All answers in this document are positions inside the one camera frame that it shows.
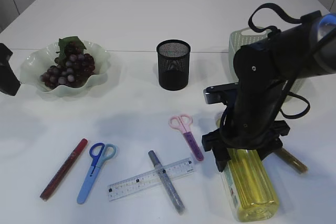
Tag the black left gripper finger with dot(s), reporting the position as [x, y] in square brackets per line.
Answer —
[9, 83]

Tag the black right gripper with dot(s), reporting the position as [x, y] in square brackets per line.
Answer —
[230, 136]

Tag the yellow tea drink bottle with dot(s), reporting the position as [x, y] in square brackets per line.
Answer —
[248, 188]

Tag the purple artificial grape bunch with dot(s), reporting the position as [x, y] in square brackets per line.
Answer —
[72, 67]

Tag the pink scissors purple sheath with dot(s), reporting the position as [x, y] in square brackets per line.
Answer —
[182, 123]

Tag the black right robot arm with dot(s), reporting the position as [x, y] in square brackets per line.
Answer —
[266, 71]

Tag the pale green wavy glass plate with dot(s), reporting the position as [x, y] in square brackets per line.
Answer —
[38, 62]

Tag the gold glitter marker pen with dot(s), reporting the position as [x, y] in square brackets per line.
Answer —
[291, 160]

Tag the silver glitter marker pen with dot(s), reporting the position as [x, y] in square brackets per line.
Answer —
[167, 183]

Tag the clear plastic ruler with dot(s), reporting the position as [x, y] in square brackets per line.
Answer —
[149, 179]

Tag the red glitter marker pen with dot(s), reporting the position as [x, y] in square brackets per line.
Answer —
[64, 169]

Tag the green plastic woven basket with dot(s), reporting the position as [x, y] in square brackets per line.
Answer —
[236, 40]

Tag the black mesh pen holder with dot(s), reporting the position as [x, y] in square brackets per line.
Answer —
[173, 64]

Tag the blue scissors with sheath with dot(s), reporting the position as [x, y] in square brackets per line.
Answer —
[100, 153]

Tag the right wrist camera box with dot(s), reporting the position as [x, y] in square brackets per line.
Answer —
[224, 93]

